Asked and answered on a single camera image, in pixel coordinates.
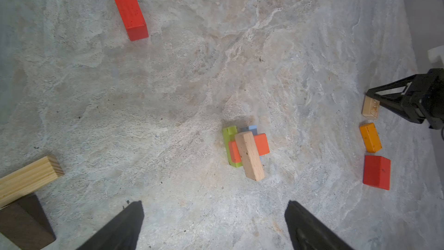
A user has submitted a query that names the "green wood block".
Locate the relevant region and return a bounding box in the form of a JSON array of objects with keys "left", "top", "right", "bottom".
[{"left": 222, "top": 126, "right": 242, "bottom": 168}]

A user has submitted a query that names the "dark brown wood block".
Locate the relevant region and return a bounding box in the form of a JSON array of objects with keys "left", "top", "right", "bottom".
[{"left": 1, "top": 193, "right": 56, "bottom": 250}]

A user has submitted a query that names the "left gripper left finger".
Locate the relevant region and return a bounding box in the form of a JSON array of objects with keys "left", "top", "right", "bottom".
[{"left": 78, "top": 201, "right": 145, "bottom": 250}]

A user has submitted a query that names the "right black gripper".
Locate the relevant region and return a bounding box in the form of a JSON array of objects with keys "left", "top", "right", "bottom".
[{"left": 365, "top": 68, "right": 444, "bottom": 130}]

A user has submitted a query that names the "light natural wood block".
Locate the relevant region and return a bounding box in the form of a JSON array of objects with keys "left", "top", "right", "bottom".
[{"left": 1, "top": 156, "right": 64, "bottom": 208}]

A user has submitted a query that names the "engraved natural wood block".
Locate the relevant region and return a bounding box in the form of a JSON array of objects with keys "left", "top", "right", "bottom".
[{"left": 362, "top": 96, "right": 380, "bottom": 119}]

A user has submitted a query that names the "yellow orange wood block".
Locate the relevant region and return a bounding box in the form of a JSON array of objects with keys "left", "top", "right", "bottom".
[{"left": 360, "top": 123, "right": 382, "bottom": 153}]

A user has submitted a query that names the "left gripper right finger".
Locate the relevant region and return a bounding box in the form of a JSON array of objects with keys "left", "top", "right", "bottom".
[{"left": 284, "top": 201, "right": 352, "bottom": 250}]

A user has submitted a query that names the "red wood block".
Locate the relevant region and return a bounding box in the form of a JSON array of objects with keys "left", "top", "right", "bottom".
[
  {"left": 114, "top": 0, "right": 149, "bottom": 41},
  {"left": 363, "top": 155, "right": 392, "bottom": 191}
]

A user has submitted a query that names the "tan wood block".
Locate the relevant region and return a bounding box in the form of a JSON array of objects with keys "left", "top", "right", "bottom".
[{"left": 235, "top": 131, "right": 265, "bottom": 181}]

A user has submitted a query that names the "blue wood block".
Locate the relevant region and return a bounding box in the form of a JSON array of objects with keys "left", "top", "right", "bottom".
[{"left": 239, "top": 125, "right": 258, "bottom": 136}]

